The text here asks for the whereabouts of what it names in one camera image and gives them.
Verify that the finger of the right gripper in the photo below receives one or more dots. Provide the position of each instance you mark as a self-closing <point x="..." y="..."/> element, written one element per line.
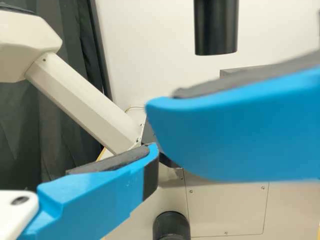
<point x="237" y="130"/>

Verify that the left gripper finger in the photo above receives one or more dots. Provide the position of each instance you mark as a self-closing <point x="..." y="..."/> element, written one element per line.
<point x="95" y="197"/>

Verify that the cream microscope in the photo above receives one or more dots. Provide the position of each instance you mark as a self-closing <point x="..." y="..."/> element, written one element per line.
<point x="80" y="100"/>

